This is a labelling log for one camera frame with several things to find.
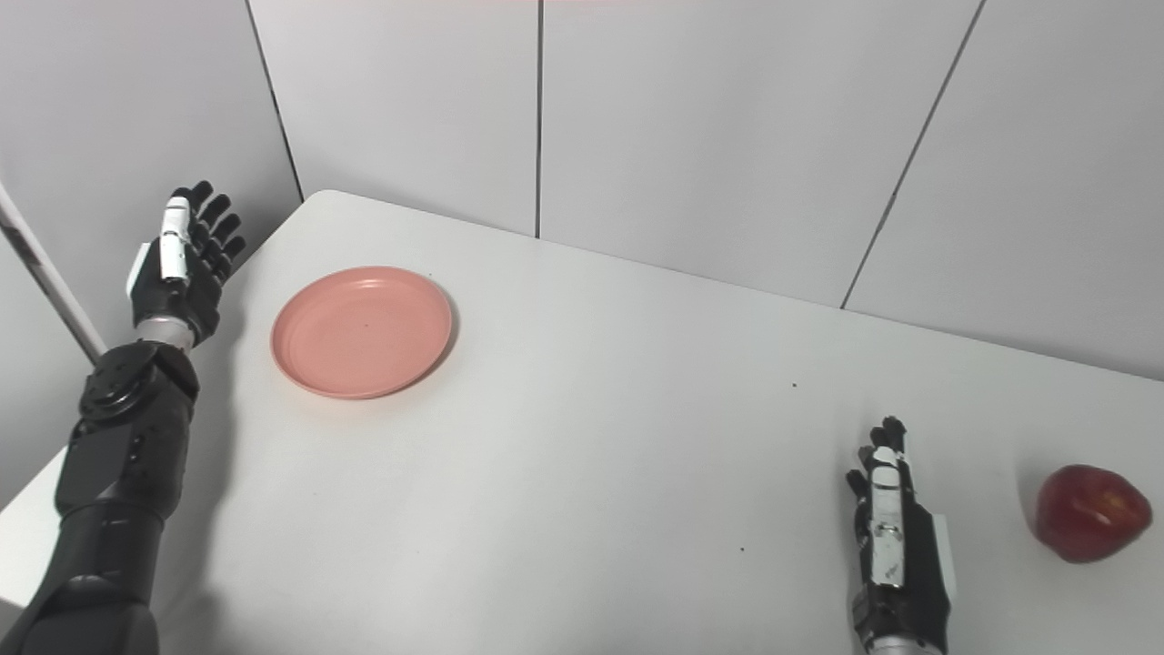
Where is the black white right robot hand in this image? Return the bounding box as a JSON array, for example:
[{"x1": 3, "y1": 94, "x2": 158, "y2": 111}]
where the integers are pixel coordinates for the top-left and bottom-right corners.
[{"x1": 846, "y1": 417, "x2": 958, "y2": 650}]

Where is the red apple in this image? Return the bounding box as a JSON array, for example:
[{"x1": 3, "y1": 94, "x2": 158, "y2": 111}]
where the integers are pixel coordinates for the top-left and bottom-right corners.
[{"x1": 1035, "y1": 465, "x2": 1153, "y2": 564}]

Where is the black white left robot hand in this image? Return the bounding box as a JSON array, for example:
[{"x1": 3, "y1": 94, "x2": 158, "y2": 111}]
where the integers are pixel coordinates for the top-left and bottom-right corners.
[{"x1": 125, "y1": 180, "x2": 247, "y2": 348}]

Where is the pink round plate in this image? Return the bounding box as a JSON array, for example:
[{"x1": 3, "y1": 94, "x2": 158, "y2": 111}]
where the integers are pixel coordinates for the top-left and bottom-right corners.
[{"x1": 270, "y1": 266, "x2": 454, "y2": 400}]

